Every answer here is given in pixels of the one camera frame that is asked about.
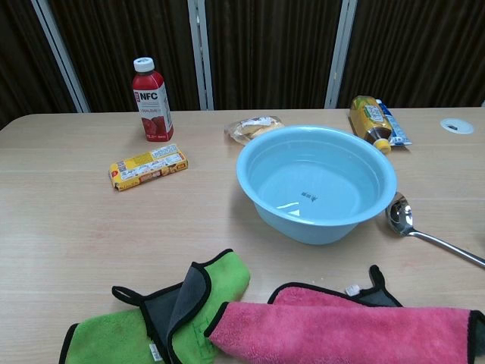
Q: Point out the pink grey microfibre cloth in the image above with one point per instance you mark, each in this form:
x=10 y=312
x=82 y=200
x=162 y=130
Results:
x=341 y=333

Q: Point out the metal ladle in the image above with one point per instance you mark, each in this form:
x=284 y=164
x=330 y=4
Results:
x=399 y=218

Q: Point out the red NFC juice bottle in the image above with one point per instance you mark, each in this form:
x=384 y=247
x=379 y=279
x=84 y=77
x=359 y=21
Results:
x=153 y=110

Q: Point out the green grey microfibre cloth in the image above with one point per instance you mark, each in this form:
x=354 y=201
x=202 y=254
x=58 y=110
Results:
x=110 y=337

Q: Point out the small white paper scrap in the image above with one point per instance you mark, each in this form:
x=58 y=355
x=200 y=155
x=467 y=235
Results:
x=352 y=290

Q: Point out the blue white toothpaste tube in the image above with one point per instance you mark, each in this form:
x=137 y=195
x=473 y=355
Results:
x=398 y=130

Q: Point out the yellow tea bottle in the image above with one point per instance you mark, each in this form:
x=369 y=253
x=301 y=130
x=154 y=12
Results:
x=369 y=117

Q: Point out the light blue plastic basin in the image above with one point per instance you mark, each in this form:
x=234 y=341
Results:
x=265 y=182

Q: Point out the clear bagged bread snack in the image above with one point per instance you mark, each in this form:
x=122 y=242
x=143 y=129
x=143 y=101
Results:
x=246 y=127

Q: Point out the yellow biscuit box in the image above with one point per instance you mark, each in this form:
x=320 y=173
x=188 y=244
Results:
x=148 y=167

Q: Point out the grey metal partition post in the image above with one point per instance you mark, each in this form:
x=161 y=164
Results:
x=201 y=53
x=341 y=53
x=60 y=53

